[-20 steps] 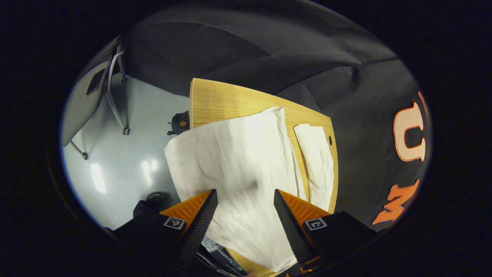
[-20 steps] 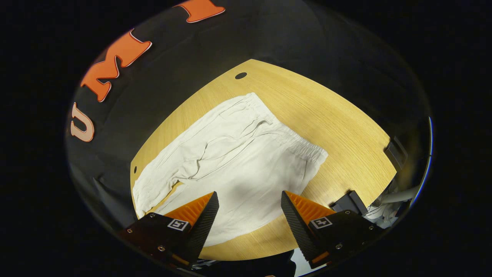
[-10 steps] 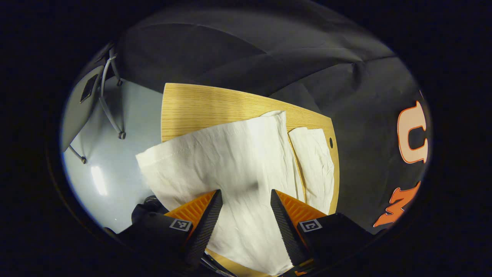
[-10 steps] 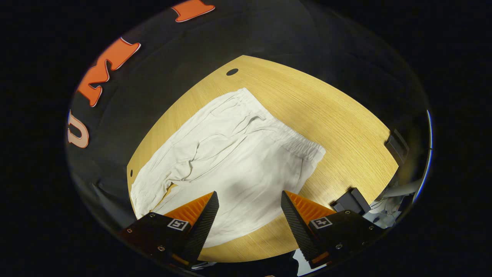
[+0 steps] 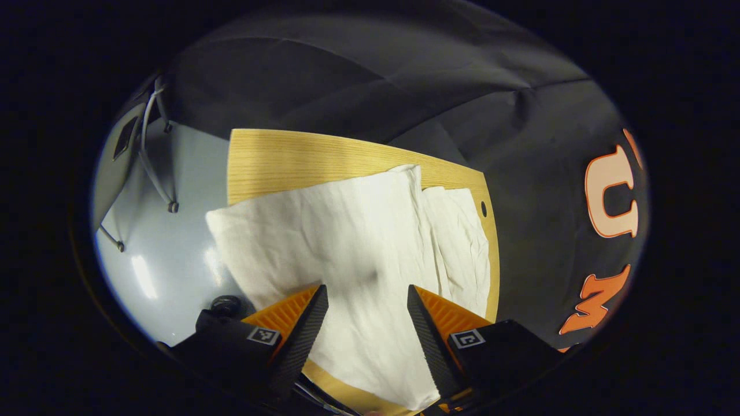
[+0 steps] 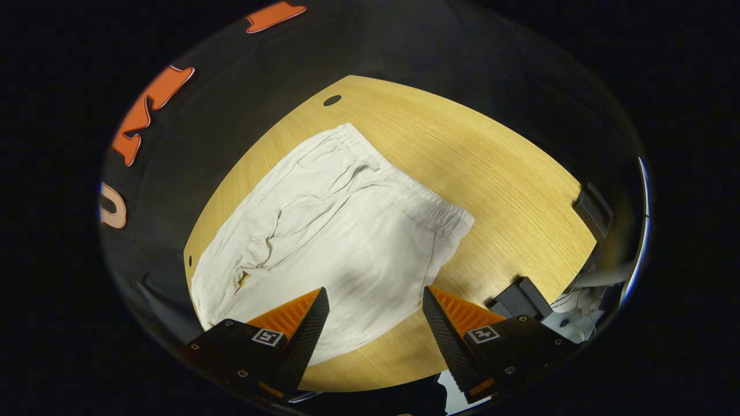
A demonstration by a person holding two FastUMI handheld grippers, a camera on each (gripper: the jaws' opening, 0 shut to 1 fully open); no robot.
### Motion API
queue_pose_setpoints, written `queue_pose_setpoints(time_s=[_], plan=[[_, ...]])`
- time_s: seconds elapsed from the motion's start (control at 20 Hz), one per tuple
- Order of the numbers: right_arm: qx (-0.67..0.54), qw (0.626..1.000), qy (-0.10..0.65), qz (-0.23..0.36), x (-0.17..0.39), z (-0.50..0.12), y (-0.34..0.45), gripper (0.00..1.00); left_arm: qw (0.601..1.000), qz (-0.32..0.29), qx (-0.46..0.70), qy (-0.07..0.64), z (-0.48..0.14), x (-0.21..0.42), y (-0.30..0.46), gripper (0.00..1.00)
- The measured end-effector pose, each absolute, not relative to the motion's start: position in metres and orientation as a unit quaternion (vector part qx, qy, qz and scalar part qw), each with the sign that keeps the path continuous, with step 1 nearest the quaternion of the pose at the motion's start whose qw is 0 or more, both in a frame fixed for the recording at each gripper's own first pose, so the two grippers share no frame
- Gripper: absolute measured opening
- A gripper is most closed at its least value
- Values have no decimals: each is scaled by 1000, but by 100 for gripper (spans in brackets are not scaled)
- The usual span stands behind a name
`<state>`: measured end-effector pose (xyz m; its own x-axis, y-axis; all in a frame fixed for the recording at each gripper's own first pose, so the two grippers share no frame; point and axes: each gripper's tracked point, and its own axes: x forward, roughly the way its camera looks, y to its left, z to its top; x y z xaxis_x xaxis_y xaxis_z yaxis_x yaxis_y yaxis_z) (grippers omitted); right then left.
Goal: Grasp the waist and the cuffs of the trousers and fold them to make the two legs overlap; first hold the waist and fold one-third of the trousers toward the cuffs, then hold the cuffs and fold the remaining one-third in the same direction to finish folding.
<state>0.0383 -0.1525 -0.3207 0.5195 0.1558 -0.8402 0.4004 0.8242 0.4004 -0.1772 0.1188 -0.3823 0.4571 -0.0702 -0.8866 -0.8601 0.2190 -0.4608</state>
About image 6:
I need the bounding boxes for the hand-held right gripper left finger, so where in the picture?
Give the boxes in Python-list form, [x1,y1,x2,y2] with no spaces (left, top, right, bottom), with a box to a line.
[179,287,330,402]

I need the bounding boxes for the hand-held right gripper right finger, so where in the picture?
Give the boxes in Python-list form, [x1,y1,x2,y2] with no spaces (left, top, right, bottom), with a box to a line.
[422,286,579,405]

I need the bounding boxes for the white jeans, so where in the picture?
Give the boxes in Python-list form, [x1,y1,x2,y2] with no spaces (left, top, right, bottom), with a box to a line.
[190,122,476,366]

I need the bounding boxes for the black table clamp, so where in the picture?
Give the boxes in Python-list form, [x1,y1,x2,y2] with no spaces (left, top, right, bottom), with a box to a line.
[572,182,613,240]
[484,276,553,324]

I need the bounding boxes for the black backdrop cloth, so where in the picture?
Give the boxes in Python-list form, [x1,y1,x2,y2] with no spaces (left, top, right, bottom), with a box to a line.
[97,0,651,399]

